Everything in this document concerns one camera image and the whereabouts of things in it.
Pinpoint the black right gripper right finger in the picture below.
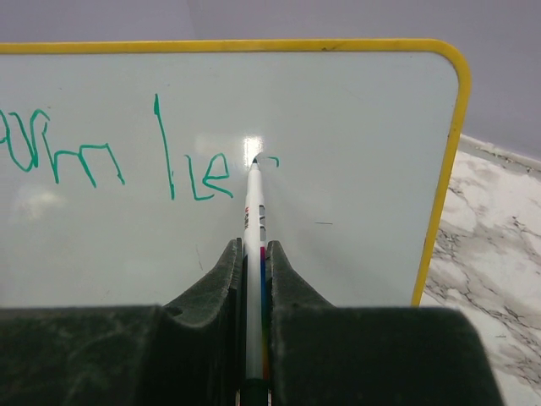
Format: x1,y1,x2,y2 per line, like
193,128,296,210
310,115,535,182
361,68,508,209
266,241,504,405

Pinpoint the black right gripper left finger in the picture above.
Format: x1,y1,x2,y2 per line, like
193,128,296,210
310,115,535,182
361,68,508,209
1,239,242,405

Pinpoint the white green whiteboard marker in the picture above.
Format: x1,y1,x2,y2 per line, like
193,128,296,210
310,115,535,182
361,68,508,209
240,158,269,405

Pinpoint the yellow framed whiteboard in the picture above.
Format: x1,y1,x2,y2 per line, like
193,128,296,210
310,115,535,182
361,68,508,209
1,39,471,308

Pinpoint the aluminium table edge frame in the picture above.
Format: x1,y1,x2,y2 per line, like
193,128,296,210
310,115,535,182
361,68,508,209
459,134,540,172

